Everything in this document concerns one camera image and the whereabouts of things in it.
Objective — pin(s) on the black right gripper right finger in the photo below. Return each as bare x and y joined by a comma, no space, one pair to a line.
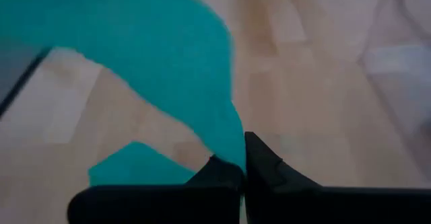
303,204

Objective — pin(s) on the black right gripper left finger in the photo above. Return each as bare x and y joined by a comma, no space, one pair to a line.
151,204

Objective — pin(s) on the teal elastic bandage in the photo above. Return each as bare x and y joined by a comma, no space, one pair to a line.
151,42

